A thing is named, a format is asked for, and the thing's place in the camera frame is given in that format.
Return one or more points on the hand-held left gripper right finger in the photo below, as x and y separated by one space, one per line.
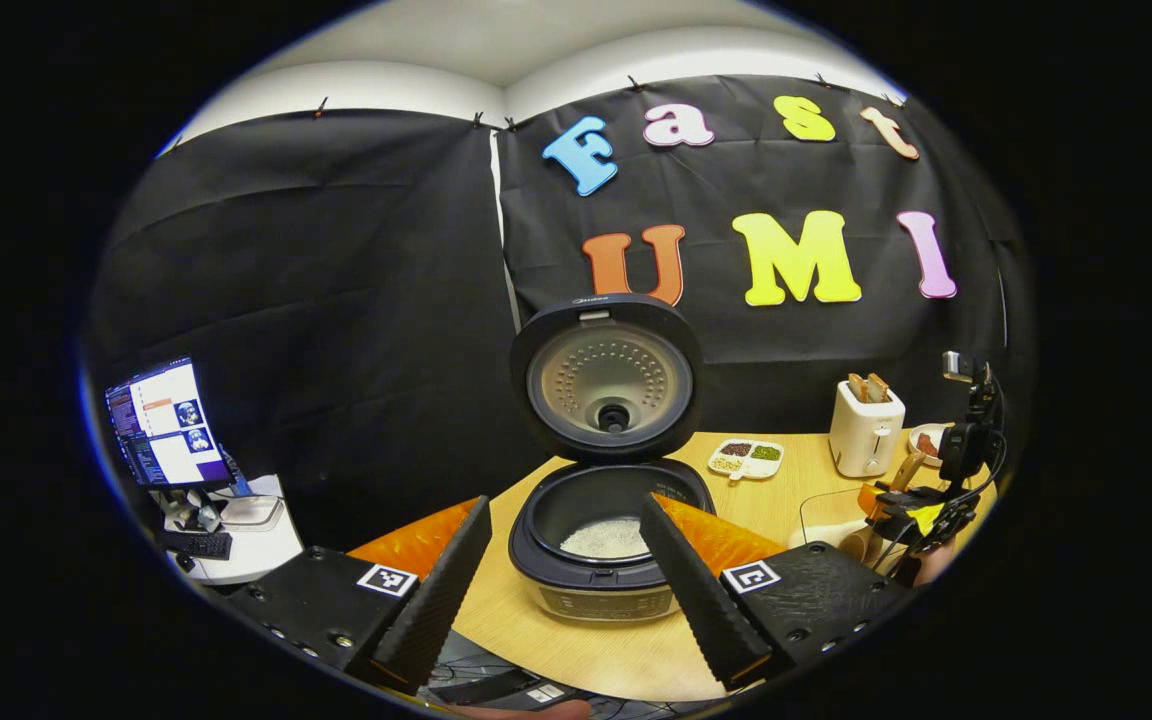
696 600

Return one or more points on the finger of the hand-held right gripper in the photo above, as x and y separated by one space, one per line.
911 503

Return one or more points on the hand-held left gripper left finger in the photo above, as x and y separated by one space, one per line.
446 590

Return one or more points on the clear box of rice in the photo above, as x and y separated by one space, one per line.
826 515

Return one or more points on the white rice heap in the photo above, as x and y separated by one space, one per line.
604 538

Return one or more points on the black rice cooker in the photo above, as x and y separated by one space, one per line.
606 385

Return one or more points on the small round plate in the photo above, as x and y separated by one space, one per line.
916 455

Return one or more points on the white toaster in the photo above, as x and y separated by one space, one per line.
861 440

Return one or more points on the white divided dish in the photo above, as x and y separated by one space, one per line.
746 458

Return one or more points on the white side table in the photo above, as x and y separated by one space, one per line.
256 550

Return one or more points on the clear plastic tray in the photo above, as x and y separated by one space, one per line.
254 511

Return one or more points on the black keyboard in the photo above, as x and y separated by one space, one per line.
196 545

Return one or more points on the black backdrop cloth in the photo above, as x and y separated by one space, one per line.
336 300

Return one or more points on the computer monitor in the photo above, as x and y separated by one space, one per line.
171 425

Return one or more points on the row of black cloth clips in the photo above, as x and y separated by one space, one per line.
319 107

